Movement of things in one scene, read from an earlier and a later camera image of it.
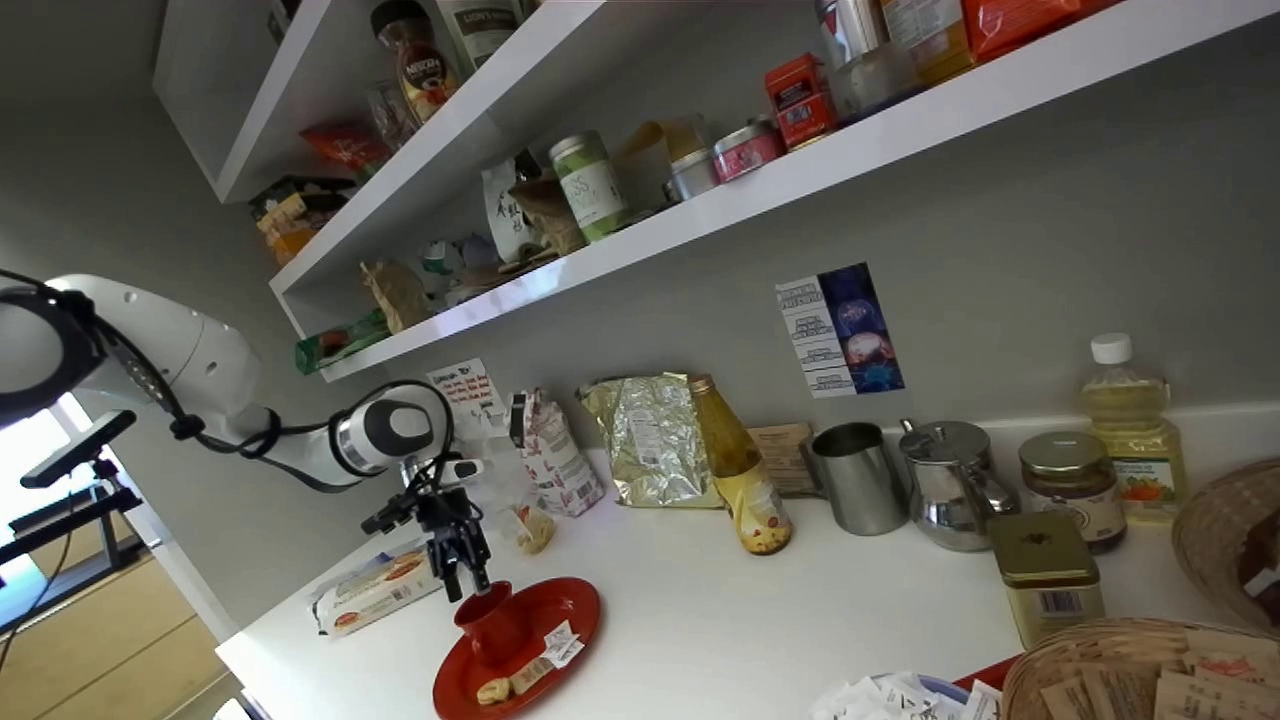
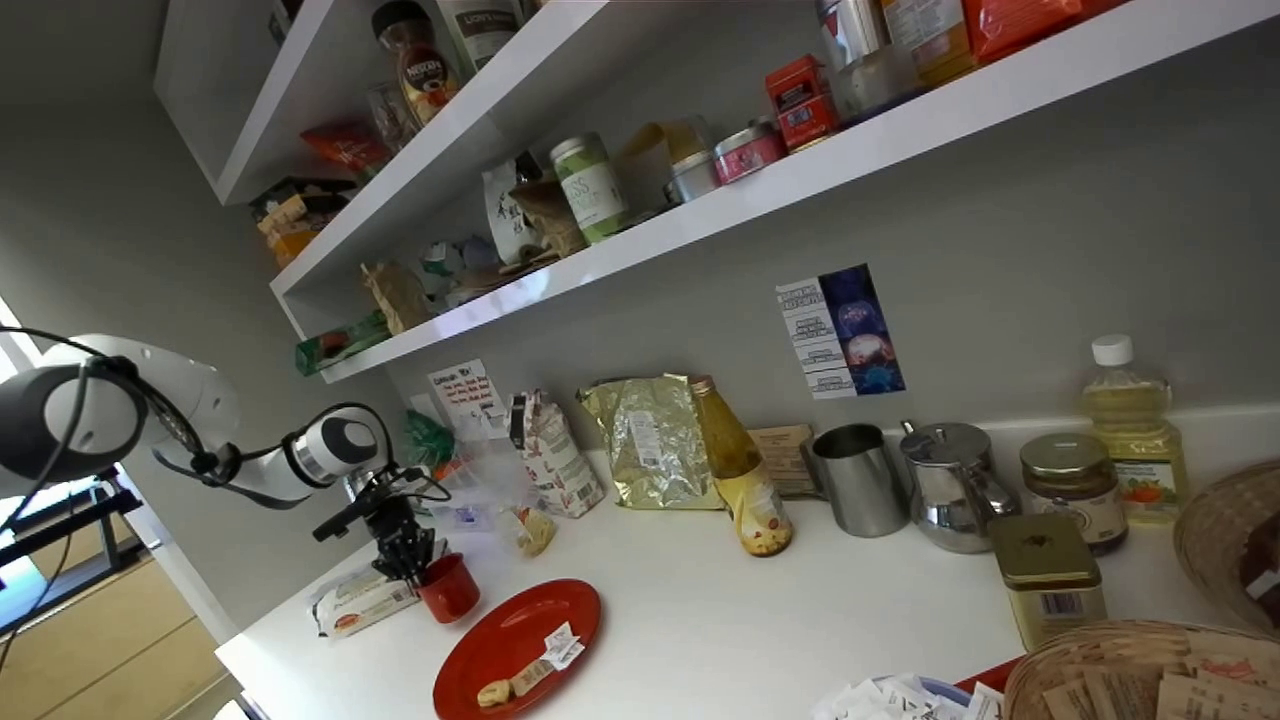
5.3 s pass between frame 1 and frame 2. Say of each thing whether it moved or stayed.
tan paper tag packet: stayed
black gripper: moved
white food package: stayed
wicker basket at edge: stayed
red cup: moved
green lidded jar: stayed
